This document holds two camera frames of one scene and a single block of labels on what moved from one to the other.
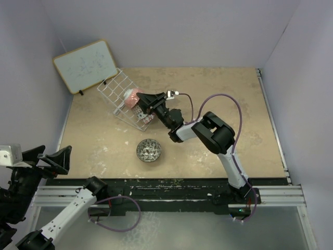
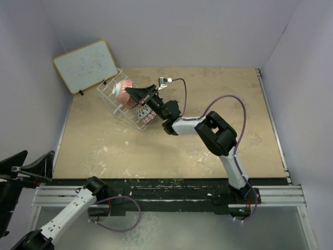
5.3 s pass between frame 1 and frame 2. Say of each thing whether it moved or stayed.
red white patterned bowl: stayed
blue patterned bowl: stayed
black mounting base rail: stayed
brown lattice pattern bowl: stayed
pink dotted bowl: moved
